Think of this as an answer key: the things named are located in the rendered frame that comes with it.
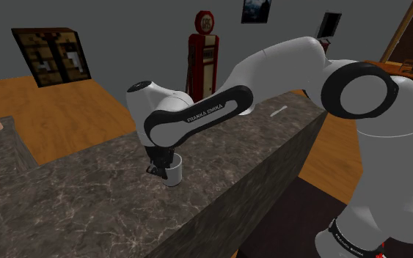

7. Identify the wooden door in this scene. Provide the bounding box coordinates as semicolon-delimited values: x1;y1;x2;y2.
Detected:
379;0;413;65

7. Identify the silver knife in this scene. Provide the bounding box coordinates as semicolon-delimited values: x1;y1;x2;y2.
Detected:
270;105;288;118

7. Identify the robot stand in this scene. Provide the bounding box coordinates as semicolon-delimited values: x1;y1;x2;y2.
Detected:
235;177;413;258

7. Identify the black wall screen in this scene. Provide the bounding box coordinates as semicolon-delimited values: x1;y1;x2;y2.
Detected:
315;10;343;40

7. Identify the red vintage gas pump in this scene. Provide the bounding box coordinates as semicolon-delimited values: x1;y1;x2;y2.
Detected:
186;10;220;104

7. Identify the white cup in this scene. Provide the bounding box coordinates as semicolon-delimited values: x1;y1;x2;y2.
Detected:
162;152;183;188

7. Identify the dark wooden display cabinet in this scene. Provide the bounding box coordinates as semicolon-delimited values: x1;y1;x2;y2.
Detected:
11;27;92;89

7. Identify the dark framed wall picture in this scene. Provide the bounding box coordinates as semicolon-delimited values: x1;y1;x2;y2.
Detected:
241;0;273;24

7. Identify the wooden table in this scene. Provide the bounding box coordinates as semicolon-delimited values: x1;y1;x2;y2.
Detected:
363;59;413;86

